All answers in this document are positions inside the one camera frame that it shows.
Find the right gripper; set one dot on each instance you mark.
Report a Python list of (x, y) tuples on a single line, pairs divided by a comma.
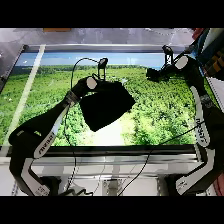
[(155, 74)]

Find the black garment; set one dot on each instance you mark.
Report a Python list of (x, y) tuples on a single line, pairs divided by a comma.
[(106, 106)]

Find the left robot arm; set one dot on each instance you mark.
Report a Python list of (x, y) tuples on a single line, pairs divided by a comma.
[(43, 126)]

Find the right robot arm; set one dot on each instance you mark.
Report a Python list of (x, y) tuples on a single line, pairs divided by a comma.
[(200, 126)]

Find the heap of clothes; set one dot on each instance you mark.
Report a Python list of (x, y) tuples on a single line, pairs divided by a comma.
[(215, 56), (221, 185)]

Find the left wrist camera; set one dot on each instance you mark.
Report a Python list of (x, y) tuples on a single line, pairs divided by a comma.
[(102, 62)]

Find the silver frame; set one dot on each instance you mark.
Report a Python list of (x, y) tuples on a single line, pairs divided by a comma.
[(133, 166)]

